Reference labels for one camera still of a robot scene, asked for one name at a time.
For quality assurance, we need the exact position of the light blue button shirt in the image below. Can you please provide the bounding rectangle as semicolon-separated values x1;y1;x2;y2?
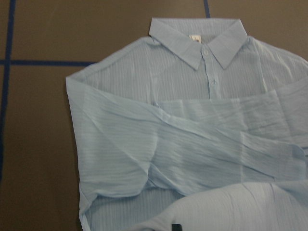
66;18;308;231

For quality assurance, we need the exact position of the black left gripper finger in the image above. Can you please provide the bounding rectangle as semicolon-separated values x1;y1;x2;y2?
171;224;181;231

